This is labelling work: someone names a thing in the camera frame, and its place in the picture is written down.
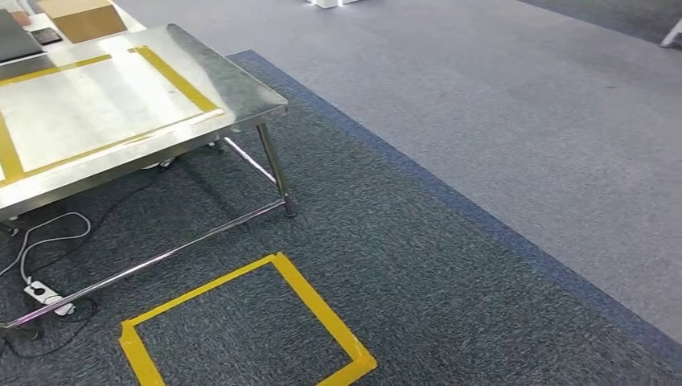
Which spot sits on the stainless steel workbench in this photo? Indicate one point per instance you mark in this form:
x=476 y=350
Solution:
x=106 y=106

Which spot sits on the white furniture leg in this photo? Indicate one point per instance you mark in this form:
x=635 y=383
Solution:
x=674 y=34

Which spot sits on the brown cardboard box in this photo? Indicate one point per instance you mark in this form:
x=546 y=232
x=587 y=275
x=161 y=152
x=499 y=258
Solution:
x=85 y=24

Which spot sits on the grey laptop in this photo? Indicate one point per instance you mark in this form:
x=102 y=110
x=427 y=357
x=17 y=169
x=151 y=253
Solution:
x=16 y=40

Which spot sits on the white power strip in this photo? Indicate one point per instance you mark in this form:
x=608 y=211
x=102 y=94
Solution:
x=42 y=294

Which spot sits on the white block with light strip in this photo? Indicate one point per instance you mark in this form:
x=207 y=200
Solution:
x=330 y=3

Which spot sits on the black phone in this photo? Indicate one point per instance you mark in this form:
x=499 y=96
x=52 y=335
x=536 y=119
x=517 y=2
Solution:
x=46 y=35

